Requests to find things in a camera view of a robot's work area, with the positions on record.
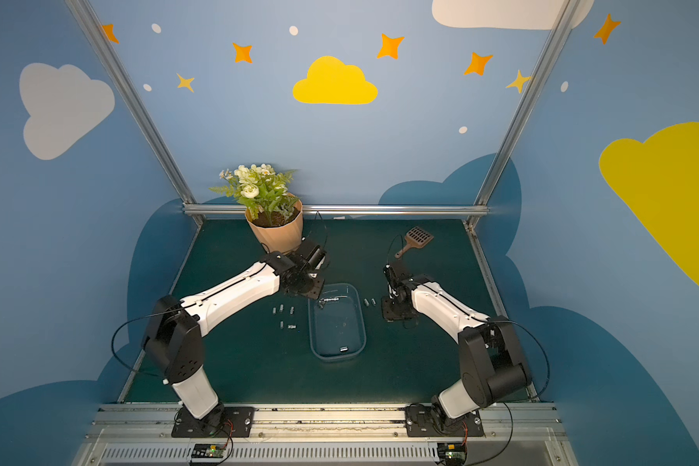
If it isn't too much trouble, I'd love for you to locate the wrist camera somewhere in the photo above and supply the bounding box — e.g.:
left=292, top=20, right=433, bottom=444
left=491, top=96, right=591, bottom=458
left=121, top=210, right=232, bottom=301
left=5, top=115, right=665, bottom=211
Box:
left=294, top=238, right=326, bottom=271
left=384, top=259, right=412, bottom=295

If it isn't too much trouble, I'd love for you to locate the aluminium front rail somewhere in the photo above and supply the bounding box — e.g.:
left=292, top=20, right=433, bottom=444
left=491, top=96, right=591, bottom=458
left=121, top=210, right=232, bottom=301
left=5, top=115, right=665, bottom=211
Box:
left=73, top=403, right=578, bottom=465

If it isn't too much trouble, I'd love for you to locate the green table mat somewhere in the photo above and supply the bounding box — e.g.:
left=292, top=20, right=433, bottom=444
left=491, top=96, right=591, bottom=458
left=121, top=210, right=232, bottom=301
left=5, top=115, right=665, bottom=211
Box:
left=173, top=219, right=495, bottom=404

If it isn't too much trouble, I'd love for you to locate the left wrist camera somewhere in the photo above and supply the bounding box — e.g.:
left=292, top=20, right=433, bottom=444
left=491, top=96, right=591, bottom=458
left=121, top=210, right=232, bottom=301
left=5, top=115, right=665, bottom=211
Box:
left=294, top=238, right=326, bottom=271

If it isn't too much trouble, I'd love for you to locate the left aluminium frame post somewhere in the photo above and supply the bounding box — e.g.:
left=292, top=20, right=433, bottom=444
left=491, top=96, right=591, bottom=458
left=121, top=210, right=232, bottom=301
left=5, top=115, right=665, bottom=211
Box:
left=65, top=0, right=197, bottom=207

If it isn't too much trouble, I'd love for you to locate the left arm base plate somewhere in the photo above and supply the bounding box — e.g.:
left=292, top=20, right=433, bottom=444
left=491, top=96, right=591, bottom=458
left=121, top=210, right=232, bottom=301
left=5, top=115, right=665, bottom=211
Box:
left=171, top=404, right=256, bottom=438

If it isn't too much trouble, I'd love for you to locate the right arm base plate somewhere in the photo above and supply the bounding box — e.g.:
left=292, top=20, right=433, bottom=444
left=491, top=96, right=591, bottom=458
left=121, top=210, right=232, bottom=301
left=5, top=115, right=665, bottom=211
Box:
left=404, top=403, right=485, bottom=437

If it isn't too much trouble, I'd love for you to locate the white flowers green plant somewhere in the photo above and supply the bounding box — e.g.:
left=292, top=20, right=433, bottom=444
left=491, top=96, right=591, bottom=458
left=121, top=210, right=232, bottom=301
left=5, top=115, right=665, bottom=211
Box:
left=210, top=163, right=298, bottom=228

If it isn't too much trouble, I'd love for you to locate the terracotta flower pot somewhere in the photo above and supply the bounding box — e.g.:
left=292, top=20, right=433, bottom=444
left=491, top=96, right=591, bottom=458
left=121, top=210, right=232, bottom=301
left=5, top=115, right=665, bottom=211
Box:
left=246, top=195, right=304, bottom=252

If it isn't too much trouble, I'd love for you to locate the small brown slotted scoop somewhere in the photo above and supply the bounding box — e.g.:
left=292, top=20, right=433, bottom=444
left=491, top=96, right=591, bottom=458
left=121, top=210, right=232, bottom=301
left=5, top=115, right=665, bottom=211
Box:
left=394, top=226, right=434, bottom=259

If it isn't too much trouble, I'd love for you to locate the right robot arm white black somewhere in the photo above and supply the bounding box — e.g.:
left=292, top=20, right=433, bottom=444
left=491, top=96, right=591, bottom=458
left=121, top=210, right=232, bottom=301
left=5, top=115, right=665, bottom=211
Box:
left=382, top=279, right=532, bottom=423

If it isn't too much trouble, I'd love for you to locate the aluminium back crossbar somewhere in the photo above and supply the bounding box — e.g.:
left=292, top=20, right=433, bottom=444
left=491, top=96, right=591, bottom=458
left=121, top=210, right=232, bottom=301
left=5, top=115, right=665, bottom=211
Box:
left=183, top=203, right=489, bottom=217

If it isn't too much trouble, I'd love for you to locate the right aluminium frame post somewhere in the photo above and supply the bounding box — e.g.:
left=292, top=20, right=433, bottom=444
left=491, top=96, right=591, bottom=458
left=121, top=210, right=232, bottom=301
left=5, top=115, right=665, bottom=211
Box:
left=465, top=0, right=583, bottom=233

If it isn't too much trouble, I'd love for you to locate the pile of chrome sockets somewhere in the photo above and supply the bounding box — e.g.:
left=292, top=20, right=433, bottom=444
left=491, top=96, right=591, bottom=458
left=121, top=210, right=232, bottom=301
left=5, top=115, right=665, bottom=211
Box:
left=318, top=296, right=342, bottom=306

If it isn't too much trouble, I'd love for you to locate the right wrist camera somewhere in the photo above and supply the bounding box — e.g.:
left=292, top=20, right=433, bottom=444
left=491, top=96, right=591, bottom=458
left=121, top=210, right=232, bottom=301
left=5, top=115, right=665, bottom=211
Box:
left=384, top=259, right=412, bottom=295

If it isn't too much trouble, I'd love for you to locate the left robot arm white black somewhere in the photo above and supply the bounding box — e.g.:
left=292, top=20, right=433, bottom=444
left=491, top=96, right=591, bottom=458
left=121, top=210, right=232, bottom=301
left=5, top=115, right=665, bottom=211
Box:
left=141, top=254, right=324, bottom=427

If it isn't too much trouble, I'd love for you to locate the aluminium frame post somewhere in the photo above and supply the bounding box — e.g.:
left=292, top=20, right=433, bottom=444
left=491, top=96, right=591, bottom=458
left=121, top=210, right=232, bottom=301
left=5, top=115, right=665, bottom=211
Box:
left=65, top=0, right=197, bottom=207
left=465, top=0, right=583, bottom=233

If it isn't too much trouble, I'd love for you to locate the controller board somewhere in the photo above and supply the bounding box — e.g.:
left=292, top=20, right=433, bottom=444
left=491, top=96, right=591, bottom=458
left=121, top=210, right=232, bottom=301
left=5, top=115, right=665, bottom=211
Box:
left=190, top=443, right=226, bottom=465
left=436, top=443, right=467, bottom=466

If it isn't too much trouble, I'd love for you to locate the clear plastic storage box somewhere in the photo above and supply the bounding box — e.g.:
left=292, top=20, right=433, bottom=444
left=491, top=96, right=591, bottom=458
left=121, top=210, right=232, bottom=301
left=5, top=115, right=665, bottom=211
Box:
left=308, top=283, right=367, bottom=363

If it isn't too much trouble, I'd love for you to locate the right controller board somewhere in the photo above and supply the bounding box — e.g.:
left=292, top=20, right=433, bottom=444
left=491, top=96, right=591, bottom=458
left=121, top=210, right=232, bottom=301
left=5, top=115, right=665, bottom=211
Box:
left=436, top=443, right=467, bottom=466

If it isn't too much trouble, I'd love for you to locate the left controller board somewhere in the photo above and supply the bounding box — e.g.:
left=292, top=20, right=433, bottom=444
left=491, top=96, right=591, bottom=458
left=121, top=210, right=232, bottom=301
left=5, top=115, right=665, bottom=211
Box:
left=190, top=443, right=226, bottom=465

